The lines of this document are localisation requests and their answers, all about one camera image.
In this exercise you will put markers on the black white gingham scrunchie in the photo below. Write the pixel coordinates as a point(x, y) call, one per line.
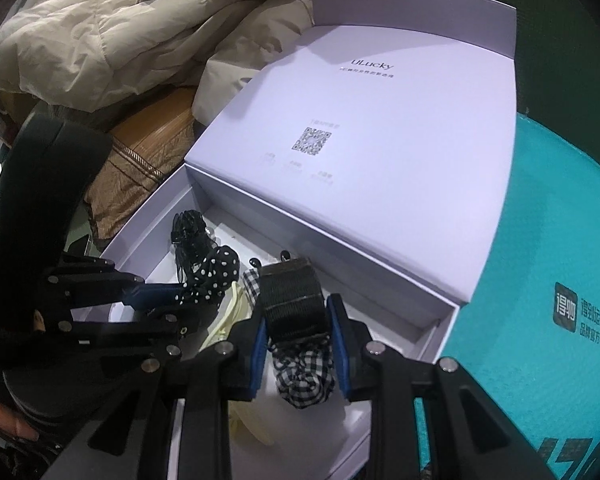
point(305, 370)

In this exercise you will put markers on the pale yellow hair claw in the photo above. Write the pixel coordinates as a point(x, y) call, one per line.
point(220, 327)

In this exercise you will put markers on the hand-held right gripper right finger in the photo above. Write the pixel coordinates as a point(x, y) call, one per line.
point(341, 350)

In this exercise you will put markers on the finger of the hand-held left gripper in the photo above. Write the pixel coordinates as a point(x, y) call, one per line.
point(130, 332)
point(152, 295)

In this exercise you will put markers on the black wide hair clip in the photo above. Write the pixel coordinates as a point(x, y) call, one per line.
point(290, 305)

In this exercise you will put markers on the beige down jacket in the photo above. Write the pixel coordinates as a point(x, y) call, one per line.
point(105, 25)

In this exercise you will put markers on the black polka dot bow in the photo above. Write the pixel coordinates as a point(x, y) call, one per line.
point(212, 270)

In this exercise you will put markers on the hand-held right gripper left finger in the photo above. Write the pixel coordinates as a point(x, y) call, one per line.
point(257, 360)

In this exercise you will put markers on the teal bubble mailer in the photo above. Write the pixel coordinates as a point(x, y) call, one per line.
point(555, 235)

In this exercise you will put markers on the lavender gift box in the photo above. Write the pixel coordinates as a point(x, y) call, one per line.
point(380, 135)

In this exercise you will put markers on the brown zippered cushion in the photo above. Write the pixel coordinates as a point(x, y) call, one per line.
point(145, 160)

